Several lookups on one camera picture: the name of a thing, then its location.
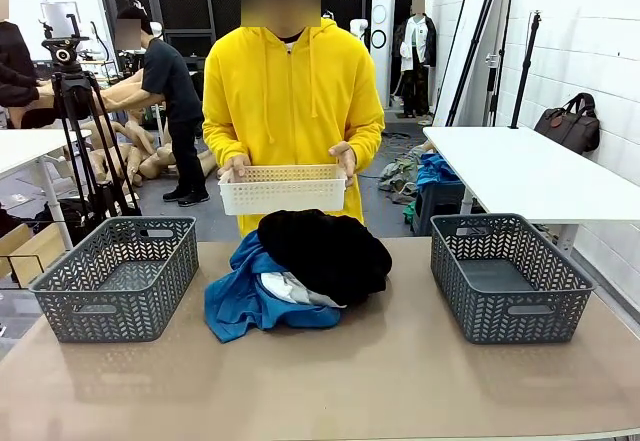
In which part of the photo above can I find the person's right hand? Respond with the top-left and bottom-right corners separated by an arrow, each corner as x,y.
217,154 -> 252,183

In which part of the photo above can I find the person's left hand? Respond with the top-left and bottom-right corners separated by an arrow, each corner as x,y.
328,141 -> 358,188

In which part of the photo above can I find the white perforated plastic basket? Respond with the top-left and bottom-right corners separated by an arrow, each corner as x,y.
218,163 -> 348,217

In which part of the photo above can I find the black garment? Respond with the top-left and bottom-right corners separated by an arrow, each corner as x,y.
256,208 -> 394,308

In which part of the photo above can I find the white garment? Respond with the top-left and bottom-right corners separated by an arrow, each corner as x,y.
257,270 -> 346,308

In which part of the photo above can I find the blue t-shirt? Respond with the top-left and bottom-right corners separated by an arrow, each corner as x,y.
204,230 -> 343,344

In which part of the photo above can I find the person's right forearm yellow sleeve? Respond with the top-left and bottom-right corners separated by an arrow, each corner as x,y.
202,120 -> 246,170

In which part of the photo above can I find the person's left forearm yellow sleeve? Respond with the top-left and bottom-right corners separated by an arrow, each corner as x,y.
344,120 -> 386,172

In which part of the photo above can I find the olive cloth pile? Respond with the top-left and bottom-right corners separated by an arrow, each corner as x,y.
378,153 -> 421,195

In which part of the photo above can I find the person in yellow hoodie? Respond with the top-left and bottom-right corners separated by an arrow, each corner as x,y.
201,0 -> 386,237

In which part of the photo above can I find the beige lying mannequin torso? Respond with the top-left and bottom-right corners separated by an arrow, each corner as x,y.
137,143 -> 219,181

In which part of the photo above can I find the blue cloth pile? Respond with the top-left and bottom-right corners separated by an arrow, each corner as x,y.
416,152 -> 461,192

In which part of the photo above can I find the white tower air conditioner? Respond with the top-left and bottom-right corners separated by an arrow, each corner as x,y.
370,0 -> 396,110

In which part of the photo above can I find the beige sitting mannequin torso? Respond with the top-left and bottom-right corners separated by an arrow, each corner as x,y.
82,113 -> 156,162

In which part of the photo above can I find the person in black t-shirt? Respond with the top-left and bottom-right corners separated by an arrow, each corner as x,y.
99,5 -> 211,208

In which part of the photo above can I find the dark plastic stool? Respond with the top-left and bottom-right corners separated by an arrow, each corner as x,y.
413,180 -> 469,236

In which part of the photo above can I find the dressed mannequin white black jacket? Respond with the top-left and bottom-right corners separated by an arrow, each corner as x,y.
394,0 -> 438,118

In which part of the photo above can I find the beige carried mannequin body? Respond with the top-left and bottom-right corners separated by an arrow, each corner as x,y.
9,68 -> 166,130

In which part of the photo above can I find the thin black leaning pole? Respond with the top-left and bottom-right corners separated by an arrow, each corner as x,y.
431,0 -> 476,125

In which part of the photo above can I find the thick black leaning pole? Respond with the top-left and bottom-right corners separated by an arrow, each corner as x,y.
444,0 -> 507,127

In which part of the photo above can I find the large white table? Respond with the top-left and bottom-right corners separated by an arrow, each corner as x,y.
422,125 -> 640,257

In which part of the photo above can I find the black light stand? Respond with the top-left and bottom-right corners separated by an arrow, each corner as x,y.
508,9 -> 544,130

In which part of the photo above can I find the grey plastic woven-pattern basket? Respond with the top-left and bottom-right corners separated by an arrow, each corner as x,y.
28,216 -> 200,344
429,213 -> 597,346

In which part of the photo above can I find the small white table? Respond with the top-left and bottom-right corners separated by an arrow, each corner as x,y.
0,128 -> 94,252

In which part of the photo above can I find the light wooden box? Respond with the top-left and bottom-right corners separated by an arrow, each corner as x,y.
0,220 -> 66,287

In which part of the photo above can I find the brown leather bag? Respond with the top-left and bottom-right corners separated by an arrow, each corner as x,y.
533,92 -> 601,156

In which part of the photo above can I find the person in black long sleeves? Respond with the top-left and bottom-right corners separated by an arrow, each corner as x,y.
0,0 -> 56,130

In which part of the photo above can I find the black camera tripod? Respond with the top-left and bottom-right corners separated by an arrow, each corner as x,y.
40,13 -> 144,242

